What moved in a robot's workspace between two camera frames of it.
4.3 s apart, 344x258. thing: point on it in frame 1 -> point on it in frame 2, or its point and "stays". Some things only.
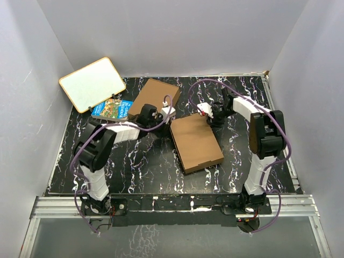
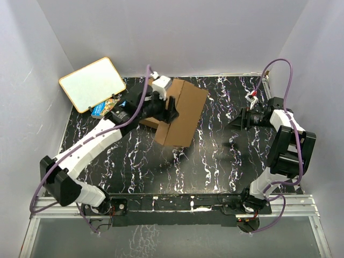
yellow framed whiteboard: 92,84 stays
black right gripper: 214,122 -> 242,121
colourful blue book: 114,109 stays
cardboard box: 194,141 -> 189,100
